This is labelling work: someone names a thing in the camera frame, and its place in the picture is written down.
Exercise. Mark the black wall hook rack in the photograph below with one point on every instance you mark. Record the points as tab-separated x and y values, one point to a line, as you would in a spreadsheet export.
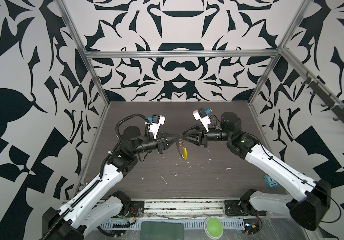
330	101

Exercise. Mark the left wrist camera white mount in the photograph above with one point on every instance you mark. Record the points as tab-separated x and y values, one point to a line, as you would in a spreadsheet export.
154	123

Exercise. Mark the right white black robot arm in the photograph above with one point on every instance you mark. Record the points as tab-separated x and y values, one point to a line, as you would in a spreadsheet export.
307	200

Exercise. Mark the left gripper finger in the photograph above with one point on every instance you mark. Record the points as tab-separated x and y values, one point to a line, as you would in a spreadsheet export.
170	143
169	136

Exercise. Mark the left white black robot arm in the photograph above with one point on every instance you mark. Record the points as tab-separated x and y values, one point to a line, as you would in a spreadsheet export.
83	214

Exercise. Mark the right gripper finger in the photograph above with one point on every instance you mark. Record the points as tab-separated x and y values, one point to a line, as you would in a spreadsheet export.
192	132
191	140

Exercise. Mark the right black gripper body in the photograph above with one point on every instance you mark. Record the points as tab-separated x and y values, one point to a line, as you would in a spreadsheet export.
205	138

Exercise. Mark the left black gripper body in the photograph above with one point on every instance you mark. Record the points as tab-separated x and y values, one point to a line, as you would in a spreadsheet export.
159	145

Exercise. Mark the small circuit board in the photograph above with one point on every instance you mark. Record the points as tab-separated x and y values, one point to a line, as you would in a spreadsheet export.
252	226

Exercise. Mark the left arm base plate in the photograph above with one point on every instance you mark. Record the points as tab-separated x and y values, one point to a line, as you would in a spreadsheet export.
133	209

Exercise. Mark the green round button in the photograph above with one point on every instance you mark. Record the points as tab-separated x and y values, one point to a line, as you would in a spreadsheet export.
213	228

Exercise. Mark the dark green pad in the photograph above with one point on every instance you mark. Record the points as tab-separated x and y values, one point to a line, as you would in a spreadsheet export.
162	231

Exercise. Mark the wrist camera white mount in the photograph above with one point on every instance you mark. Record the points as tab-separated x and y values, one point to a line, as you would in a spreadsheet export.
202	115
154	123

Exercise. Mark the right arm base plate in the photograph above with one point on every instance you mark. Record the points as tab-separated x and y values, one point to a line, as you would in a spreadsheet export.
236	208

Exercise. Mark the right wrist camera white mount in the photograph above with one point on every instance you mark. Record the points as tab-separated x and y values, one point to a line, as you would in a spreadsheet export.
202	115

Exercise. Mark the blue connector block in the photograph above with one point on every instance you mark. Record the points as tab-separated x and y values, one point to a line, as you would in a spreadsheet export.
271	183

